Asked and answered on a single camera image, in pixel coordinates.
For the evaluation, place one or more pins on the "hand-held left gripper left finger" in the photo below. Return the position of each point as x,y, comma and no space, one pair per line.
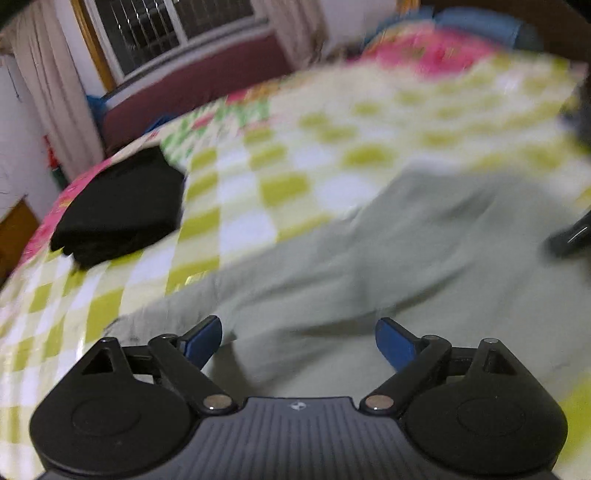
205,337

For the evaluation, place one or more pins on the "maroon sofa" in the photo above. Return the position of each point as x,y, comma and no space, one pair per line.
198,78

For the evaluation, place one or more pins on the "green white checkered plastic sheet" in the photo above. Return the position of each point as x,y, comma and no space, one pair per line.
258,152

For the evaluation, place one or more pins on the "black folded cloth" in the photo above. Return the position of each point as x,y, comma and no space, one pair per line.
120,203

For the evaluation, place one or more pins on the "dark grey pants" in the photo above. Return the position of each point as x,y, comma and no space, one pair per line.
579,120

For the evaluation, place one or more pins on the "dark wooden headboard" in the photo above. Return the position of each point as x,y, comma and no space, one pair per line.
568,27

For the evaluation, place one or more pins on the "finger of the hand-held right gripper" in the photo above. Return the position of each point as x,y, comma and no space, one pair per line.
570,237

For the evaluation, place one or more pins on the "blue cloth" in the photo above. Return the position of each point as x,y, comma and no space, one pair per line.
159,124

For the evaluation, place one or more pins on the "large blue pillow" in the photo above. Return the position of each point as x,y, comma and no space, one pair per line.
485,23

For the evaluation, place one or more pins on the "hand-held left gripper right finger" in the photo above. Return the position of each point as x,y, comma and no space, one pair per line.
392,341

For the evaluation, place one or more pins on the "beige curtain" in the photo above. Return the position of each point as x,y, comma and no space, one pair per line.
291,27
55,83

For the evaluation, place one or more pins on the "pink printed pillow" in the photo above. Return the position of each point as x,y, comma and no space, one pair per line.
415,53

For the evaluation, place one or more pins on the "light green pants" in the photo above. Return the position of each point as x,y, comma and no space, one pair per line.
369,258

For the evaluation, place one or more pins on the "wooden desk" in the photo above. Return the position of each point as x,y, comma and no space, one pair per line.
18,235

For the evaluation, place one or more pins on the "barred window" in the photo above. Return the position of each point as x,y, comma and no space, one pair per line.
152,32

